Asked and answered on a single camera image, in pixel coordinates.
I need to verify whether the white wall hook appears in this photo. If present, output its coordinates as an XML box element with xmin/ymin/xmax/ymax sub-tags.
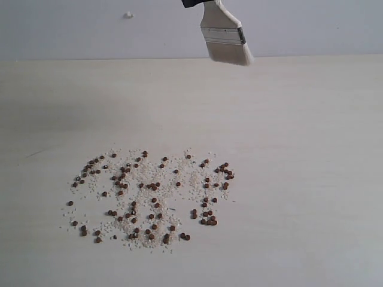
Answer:
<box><xmin>123</xmin><ymin>11</ymin><xmax>135</xmax><ymax>19</ymax></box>

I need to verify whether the white paint brush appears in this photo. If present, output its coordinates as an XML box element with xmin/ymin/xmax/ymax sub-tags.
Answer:
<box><xmin>200</xmin><ymin>1</ymin><xmax>254</xmax><ymax>66</ymax></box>

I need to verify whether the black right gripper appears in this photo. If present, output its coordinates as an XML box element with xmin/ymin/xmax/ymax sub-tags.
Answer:
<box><xmin>181</xmin><ymin>0</ymin><xmax>213</xmax><ymax>8</ymax></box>

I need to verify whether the beans and rice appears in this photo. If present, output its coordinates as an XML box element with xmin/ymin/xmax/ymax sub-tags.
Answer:
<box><xmin>62</xmin><ymin>149</ymin><xmax>235</xmax><ymax>249</ymax></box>

